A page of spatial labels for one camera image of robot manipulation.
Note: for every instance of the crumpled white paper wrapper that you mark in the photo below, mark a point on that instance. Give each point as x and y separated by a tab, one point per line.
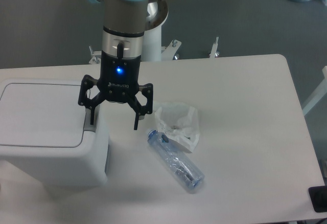
180	122

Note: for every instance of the white frame bar right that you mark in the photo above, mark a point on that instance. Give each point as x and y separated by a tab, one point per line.
318	93

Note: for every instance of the black device at table edge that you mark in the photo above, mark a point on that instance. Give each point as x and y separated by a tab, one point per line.
318	198

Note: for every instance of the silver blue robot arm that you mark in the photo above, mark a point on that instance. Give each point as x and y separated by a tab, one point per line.
122	45

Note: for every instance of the white push-lid trash can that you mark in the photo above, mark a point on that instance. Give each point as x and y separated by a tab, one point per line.
48	135

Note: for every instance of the white pedestal base frame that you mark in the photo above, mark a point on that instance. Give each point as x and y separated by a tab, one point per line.
167	52

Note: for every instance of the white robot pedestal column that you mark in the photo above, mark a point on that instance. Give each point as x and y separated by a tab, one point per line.
151	51

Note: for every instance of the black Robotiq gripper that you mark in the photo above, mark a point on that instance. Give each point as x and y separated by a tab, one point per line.
120	80

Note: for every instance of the clear blue plastic bottle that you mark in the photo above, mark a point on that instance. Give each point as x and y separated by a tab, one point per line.
175	160

